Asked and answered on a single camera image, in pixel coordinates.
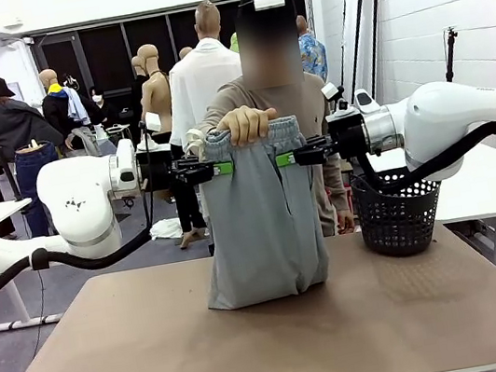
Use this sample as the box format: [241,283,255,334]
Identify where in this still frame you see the person's left hand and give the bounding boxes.
[335,207,356,233]

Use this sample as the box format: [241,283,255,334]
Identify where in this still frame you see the mannequin with black hat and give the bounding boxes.
[0,67,67,165]

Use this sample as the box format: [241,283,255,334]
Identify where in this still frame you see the mannequin with yellow scarf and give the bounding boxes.
[36,61,107,138]

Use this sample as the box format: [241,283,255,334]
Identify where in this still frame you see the person's right hand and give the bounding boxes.
[213,100,282,150]

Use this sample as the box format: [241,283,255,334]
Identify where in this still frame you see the white cloth on floor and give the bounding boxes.
[147,215,186,243]

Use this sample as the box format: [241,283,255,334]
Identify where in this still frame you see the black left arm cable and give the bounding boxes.
[0,121,172,305]

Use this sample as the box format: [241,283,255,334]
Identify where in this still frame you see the bare tan mannequin black skirt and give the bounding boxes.
[125,39,211,254]

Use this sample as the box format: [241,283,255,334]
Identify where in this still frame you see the grey training pants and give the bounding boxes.
[180,110,336,315]

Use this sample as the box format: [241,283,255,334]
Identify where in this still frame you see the person's right forearm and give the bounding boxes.
[191,98,241,141]

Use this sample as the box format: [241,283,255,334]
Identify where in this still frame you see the person in beige sweater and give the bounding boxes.
[173,0,356,256]

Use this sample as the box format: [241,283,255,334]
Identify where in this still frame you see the black perforated plastic basket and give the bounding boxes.
[348,159,452,263]

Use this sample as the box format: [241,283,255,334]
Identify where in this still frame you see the mannequin in pale jeans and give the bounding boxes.
[62,124,105,161]

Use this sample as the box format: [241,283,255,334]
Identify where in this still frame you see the mannequin in blue jeans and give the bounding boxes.
[10,135,73,241]

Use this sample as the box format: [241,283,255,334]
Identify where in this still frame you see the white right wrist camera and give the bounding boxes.
[320,80,342,103]

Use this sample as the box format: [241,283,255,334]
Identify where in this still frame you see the black tripod stand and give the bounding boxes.
[437,25,467,85]

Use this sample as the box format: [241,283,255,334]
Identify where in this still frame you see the mannequin in white shirt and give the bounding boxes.
[148,0,271,257]

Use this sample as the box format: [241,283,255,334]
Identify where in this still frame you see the white background work table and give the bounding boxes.
[103,122,133,146]

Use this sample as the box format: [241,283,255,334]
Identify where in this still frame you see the mannequin in blue floral shirt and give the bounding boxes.
[294,11,332,87]

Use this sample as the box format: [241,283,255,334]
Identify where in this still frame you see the person's left forearm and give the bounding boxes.
[319,157,351,216]

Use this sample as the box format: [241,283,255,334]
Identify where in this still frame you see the black-framed leaning panel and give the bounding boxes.
[348,0,405,107]
[325,0,388,102]

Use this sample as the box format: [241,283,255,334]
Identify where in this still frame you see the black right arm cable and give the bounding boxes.
[352,120,496,192]

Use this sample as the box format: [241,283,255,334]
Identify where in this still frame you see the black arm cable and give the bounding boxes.
[0,121,172,305]
[352,120,496,192]

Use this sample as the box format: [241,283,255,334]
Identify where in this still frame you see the tan mannequin in black top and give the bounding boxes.
[126,54,158,133]

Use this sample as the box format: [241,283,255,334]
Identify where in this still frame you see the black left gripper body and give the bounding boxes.
[135,145,182,194]

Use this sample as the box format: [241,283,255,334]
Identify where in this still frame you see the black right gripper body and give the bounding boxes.
[326,110,369,162]

